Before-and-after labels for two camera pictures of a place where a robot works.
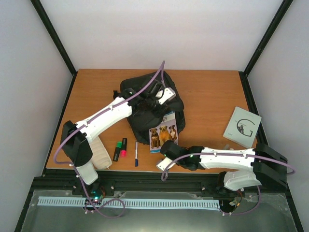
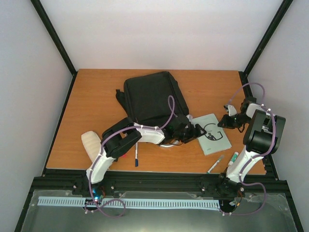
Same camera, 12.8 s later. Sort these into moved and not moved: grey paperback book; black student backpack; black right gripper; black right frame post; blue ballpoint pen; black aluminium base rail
Moved: black student backpack; black right gripper; grey paperback book
Not moved: black aluminium base rail; black right frame post; blue ballpoint pen
